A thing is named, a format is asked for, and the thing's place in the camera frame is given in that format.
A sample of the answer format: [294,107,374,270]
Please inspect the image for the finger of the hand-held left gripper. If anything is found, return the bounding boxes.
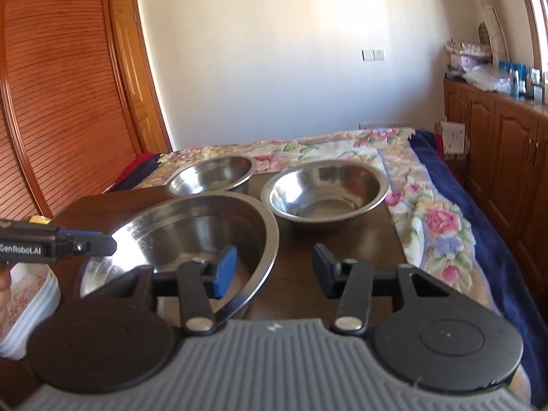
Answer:
[58,235,117,262]
[0,219,103,237]

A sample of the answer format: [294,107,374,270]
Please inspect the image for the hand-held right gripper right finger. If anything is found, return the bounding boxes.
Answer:
[312,244,476,337]

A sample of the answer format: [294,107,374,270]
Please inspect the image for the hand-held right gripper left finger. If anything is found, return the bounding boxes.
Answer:
[92,245,238,337]

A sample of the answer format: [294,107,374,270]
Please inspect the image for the floral square plate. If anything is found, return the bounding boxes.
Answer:
[0,287,61,349]
[0,304,61,360]
[0,262,58,339]

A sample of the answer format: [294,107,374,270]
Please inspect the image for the large steel bowl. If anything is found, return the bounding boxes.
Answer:
[79,192,280,322]

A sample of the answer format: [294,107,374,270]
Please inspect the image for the medium steel bowl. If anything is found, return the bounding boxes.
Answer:
[260,160,389,234]

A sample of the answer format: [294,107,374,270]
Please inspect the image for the small steel bowl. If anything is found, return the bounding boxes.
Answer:
[166,155,257,200]

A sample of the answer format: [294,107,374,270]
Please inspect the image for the wooden louvred wardrobe door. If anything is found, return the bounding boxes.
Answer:
[0,103,53,225]
[0,0,143,219]

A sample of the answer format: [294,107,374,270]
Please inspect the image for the red cloth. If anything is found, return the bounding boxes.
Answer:
[117,152,157,185]

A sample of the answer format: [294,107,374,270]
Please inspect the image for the floral bed blanket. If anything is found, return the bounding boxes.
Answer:
[128,127,501,309]

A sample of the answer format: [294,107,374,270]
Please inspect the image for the wooden room door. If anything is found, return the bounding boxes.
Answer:
[109,0,173,155]

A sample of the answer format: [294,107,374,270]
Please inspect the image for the white paper card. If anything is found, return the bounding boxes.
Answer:
[441,122,467,155]

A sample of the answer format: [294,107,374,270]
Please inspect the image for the wooden cabinet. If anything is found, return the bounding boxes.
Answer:
[443,77,548,300]

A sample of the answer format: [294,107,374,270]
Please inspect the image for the clear plastic bag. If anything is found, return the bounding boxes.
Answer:
[462,66,514,93]

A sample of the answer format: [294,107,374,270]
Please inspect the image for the pile of floral boxes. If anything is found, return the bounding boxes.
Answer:
[445,38,493,72]

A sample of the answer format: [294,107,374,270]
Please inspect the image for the row of toiletry bottles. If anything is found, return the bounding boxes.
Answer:
[499,60,548,104]

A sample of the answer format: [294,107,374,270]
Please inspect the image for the patterned cream curtain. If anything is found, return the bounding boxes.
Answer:
[464,0,513,63]

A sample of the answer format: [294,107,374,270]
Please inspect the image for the wooden framed window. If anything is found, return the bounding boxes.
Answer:
[516,0,548,73]

